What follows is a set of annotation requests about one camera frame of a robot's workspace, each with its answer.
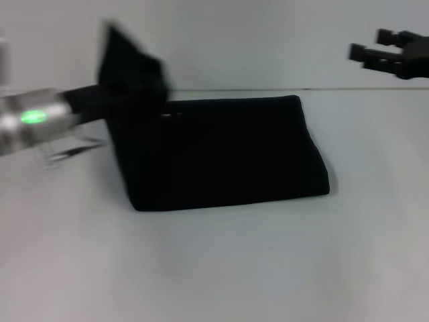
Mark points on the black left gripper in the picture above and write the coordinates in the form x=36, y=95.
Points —
x=87, y=102

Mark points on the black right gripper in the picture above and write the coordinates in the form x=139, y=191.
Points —
x=415, y=55

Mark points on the black t-shirt with white print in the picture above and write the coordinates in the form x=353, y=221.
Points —
x=218, y=151

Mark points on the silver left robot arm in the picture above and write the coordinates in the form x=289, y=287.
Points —
x=33, y=119

